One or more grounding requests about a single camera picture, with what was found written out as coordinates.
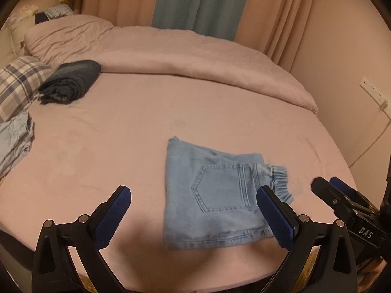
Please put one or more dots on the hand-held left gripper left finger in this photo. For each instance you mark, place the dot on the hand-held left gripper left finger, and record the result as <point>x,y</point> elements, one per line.
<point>116,213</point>

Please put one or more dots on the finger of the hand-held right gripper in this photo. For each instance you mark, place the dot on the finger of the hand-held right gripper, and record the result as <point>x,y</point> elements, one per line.
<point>330,193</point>
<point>351,193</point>

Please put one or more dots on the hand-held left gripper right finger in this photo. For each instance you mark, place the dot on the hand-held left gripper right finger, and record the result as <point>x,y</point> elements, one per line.
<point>275,216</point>

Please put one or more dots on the light blue denim pants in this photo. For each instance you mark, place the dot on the light blue denim pants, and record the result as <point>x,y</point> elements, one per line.
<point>213,189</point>

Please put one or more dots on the yellow shaggy rug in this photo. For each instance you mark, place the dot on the yellow shaggy rug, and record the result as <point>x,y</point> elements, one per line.
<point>306,265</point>

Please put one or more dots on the pink bed sheet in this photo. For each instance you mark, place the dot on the pink bed sheet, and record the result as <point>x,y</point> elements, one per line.
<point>122,134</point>

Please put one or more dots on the crumpled pale blue garment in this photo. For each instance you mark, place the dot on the crumpled pale blue garment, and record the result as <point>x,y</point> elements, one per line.
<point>12,140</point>

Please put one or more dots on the dark folded garment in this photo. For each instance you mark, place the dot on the dark folded garment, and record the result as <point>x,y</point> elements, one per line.
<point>73,79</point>

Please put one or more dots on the plaid pillow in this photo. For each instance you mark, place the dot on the plaid pillow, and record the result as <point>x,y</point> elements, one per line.
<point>18,82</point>

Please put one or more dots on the pink duvet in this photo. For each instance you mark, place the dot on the pink duvet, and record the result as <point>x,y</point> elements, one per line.
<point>183,55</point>

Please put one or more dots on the pink curtain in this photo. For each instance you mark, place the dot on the pink curtain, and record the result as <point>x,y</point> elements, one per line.
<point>275,15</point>
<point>122,0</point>

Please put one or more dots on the white cushioned headboard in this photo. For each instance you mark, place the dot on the white cushioned headboard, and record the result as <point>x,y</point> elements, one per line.
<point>15,33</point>

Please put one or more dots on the blue checked pillow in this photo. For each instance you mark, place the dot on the blue checked pillow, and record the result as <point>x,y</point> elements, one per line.
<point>59,10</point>

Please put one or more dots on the grey-green curtain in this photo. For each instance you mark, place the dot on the grey-green curtain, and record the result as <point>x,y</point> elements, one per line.
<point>198,3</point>

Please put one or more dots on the white wall socket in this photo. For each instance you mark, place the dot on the white wall socket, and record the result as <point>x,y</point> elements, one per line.
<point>374,91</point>

